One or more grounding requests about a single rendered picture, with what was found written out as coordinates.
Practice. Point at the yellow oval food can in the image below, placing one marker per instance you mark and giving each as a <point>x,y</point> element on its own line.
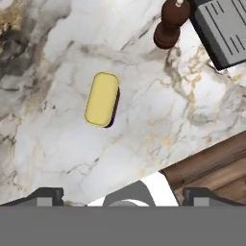
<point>102,98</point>

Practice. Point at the grey slotted appliance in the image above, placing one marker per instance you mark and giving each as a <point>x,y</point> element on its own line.
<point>224,30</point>

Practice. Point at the white and grey round object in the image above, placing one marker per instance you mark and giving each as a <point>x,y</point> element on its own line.
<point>153,192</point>

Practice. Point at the dark brown wooden pepper mill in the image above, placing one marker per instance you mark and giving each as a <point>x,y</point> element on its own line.
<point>169,24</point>

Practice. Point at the brown wooden cabinet front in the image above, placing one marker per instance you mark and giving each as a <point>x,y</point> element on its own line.
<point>217,169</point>

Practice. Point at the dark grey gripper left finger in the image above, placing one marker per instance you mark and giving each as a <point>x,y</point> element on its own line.
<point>48,195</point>

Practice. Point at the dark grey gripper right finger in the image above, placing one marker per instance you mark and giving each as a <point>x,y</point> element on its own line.
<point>198,195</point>

